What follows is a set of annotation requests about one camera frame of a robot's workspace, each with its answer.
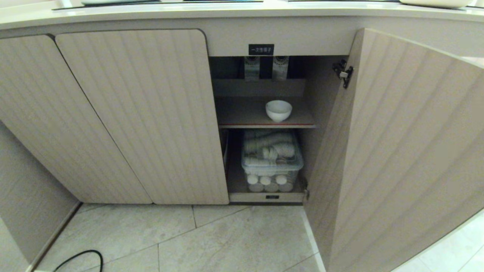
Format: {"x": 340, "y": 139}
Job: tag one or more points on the black label sign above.
{"x": 261, "y": 49}

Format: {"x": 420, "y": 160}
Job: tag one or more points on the closed wooden cabinet door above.
{"x": 56, "y": 128}
{"x": 147, "y": 121}

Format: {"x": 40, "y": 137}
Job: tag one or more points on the white dish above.
{"x": 435, "y": 3}

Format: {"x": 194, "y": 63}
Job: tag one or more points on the clear plastic storage box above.
{"x": 271, "y": 162}

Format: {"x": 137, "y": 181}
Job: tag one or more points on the open wooden cabinet door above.
{"x": 397, "y": 158}

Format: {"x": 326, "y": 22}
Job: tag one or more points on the wooden cabinet shelf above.
{"x": 261, "y": 117}

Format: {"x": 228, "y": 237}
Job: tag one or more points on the metal dispenser chute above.
{"x": 252, "y": 68}
{"x": 280, "y": 67}

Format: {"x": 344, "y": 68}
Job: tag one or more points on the beige kitchen cabinet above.
{"x": 242, "y": 34}

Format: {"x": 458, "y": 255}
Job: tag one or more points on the white ceramic bowl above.
{"x": 278, "y": 110}

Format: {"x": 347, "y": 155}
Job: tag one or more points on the black door hinge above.
{"x": 343, "y": 73}

